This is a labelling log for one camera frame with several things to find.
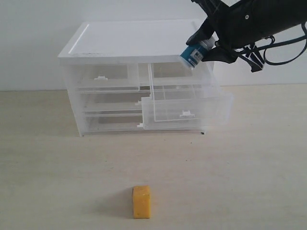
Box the clear middle wide drawer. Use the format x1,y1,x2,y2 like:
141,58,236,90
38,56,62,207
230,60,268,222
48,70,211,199
81,91,150,113

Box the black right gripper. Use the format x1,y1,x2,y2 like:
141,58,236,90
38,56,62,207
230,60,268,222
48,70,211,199
186,0,307,64

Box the yellow sponge block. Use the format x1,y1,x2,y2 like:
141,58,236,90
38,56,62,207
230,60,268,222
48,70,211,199
132,185,151,219

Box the teal bottle with white cap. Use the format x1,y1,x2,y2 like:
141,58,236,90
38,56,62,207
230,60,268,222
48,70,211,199
179,36,215,70

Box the white plastic drawer cabinet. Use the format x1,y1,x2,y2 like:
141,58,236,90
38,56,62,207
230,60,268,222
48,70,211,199
58,19,218,138

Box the clear wide drawer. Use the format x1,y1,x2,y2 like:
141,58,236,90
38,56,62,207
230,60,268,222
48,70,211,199
81,91,150,113
84,115,203,133

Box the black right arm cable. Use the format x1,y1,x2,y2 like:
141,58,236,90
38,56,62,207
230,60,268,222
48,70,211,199
239,23,307,72

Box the clear bottom wide drawer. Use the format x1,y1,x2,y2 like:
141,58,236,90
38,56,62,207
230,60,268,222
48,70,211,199
84,115,203,133

